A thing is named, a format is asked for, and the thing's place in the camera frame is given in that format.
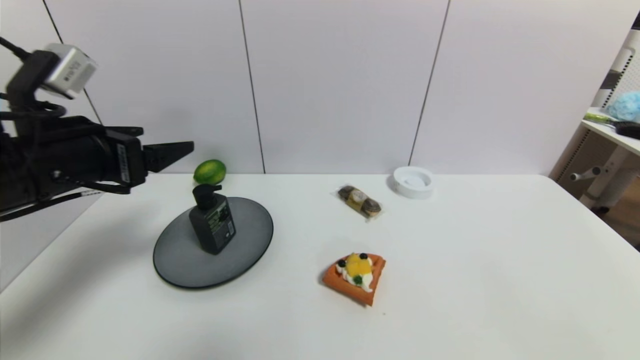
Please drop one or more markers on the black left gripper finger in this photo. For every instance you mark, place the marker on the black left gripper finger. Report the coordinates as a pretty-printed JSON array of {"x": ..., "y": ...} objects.
[{"x": 165, "y": 154}]

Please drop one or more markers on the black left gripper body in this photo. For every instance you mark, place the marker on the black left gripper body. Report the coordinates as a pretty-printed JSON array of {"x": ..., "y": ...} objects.
[{"x": 127, "y": 162}]

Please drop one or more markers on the dark gray pump bottle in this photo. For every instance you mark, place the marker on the dark gray pump bottle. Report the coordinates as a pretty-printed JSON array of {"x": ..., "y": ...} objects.
[{"x": 212, "y": 225}]

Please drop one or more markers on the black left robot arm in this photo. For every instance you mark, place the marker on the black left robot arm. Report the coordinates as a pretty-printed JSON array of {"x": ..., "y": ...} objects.
[{"x": 15, "y": 170}]

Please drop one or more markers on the gray round plate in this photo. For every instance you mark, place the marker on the gray round plate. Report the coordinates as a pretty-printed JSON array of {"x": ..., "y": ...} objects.
[{"x": 240, "y": 255}]

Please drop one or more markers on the green toy lime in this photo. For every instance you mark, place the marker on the green toy lime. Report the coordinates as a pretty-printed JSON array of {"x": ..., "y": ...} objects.
[{"x": 209, "y": 171}]

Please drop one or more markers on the wrapped chocolate cookie snack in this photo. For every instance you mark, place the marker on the wrapped chocolate cookie snack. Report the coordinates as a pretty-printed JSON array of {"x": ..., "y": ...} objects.
[{"x": 359, "y": 201}]

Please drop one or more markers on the orange toy waffle with fruit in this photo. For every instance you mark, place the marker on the orange toy waffle with fruit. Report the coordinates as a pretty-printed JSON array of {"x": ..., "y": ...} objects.
[{"x": 356, "y": 280}]

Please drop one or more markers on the white round shallow container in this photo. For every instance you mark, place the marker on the white round shallow container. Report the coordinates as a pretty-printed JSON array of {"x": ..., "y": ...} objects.
[{"x": 412, "y": 182}]

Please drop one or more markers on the green item on desk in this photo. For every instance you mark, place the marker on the green item on desk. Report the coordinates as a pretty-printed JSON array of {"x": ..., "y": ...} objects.
[{"x": 597, "y": 118}]

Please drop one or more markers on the white side shelf cart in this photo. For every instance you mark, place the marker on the white side shelf cart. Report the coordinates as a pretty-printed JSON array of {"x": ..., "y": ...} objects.
[{"x": 612, "y": 165}]

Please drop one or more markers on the white pegboard panel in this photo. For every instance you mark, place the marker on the white pegboard panel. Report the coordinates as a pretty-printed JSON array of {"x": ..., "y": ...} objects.
[{"x": 620, "y": 70}]

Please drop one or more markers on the light blue fluffy item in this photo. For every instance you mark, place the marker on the light blue fluffy item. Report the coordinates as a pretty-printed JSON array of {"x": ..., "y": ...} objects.
[{"x": 626, "y": 106}]

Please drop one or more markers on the black item on desk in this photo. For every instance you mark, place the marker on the black item on desk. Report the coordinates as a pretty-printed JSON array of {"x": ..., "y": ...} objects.
[{"x": 628, "y": 129}]

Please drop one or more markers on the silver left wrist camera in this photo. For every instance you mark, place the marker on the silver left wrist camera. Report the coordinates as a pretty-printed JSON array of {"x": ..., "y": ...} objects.
[{"x": 71, "y": 70}]

